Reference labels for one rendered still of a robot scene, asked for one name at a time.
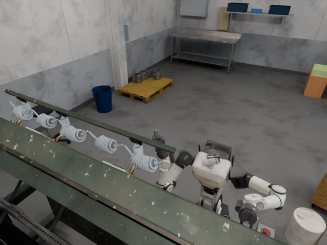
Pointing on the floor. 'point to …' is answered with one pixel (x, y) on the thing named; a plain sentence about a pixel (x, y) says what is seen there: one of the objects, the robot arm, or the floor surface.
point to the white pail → (305, 227)
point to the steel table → (207, 36)
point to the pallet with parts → (146, 85)
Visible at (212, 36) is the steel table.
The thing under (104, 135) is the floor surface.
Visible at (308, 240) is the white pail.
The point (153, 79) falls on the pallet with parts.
